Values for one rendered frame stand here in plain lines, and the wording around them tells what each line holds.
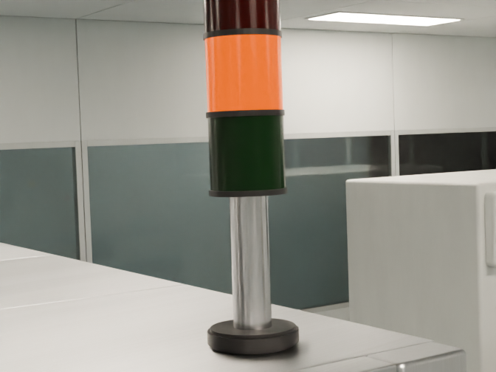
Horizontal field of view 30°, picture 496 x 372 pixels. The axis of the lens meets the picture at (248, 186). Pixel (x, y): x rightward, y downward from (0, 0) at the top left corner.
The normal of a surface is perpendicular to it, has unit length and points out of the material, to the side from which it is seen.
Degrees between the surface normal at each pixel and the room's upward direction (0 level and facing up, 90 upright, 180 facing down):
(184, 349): 0
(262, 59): 90
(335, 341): 0
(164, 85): 90
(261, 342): 90
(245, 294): 90
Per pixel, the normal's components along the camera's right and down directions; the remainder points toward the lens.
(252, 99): 0.19, 0.04
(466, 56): 0.55, 0.03
